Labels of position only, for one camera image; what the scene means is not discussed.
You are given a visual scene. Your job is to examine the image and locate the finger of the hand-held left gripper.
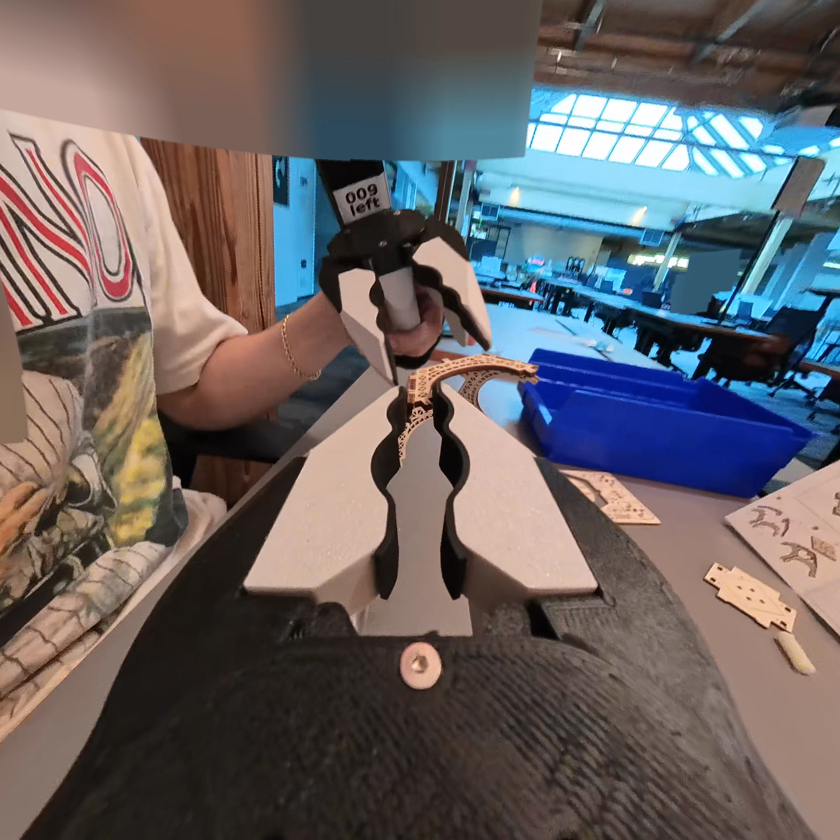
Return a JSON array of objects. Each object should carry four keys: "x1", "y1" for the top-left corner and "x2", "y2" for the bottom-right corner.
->
[
  {"x1": 336, "y1": 264, "x2": 400, "y2": 388},
  {"x1": 412, "y1": 238, "x2": 493, "y2": 353}
]

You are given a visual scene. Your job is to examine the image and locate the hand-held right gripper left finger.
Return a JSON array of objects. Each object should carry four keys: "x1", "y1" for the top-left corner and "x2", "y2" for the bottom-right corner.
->
[{"x1": 244, "y1": 386, "x2": 409, "y2": 618}]

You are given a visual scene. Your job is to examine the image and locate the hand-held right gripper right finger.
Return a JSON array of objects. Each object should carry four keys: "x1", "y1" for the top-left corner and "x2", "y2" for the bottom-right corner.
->
[{"x1": 432, "y1": 385, "x2": 599, "y2": 618}]

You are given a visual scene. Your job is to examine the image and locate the wooden lattice tower arch assembly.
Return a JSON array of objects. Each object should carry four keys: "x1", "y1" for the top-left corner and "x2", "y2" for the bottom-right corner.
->
[{"x1": 400, "y1": 353, "x2": 540, "y2": 470}]

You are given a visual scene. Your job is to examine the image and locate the person's left forearm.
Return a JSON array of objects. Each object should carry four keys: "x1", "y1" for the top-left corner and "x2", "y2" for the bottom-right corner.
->
[{"x1": 156, "y1": 295, "x2": 324, "y2": 429}]

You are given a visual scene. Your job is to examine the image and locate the grey desk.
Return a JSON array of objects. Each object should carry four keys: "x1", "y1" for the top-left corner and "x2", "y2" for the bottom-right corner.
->
[{"x1": 0, "y1": 303, "x2": 840, "y2": 808}]

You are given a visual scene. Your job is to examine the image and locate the person's left hand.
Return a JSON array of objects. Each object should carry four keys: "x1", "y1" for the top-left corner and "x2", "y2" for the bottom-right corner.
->
[{"x1": 314, "y1": 289, "x2": 446, "y2": 380}]

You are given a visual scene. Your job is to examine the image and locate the cut-out wooden puzzle sheet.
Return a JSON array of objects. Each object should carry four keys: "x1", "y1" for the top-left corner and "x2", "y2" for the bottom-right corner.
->
[{"x1": 563, "y1": 469, "x2": 662, "y2": 526}]

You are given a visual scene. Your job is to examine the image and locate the wooden pillar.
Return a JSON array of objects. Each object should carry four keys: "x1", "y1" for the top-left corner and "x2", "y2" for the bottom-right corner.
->
[{"x1": 141, "y1": 138, "x2": 277, "y2": 421}]

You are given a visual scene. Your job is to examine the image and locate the blue plastic bin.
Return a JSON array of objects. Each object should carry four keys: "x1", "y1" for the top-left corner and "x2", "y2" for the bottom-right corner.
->
[{"x1": 518, "y1": 348, "x2": 815, "y2": 498}]

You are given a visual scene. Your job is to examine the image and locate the skylight window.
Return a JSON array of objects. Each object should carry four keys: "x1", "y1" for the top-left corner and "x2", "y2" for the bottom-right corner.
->
[{"x1": 528, "y1": 92, "x2": 840, "y2": 178}]

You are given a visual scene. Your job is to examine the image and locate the row of office desks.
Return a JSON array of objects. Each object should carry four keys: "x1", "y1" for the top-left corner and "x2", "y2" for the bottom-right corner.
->
[{"x1": 479, "y1": 256, "x2": 840, "y2": 421}]

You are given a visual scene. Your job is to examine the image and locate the black-and-white instruction sheet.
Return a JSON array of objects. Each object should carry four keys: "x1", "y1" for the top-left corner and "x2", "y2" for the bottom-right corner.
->
[{"x1": 725, "y1": 459, "x2": 840, "y2": 637}]

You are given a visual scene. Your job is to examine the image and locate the wooden toothed square plate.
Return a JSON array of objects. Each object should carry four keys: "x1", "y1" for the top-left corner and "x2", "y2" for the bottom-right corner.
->
[{"x1": 704, "y1": 564, "x2": 798, "y2": 631}]

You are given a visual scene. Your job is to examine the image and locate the small white wax piece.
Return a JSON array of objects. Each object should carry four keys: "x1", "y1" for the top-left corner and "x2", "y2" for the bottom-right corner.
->
[{"x1": 774, "y1": 630, "x2": 816, "y2": 677}]

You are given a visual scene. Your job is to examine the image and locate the sign board on pole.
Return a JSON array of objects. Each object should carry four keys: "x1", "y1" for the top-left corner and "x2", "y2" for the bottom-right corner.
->
[{"x1": 735, "y1": 157, "x2": 826, "y2": 309}]

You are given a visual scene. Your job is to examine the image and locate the gold chain bracelet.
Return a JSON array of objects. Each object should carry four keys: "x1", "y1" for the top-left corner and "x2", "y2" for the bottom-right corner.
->
[{"x1": 281, "y1": 314, "x2": 322, "y2": 383}]

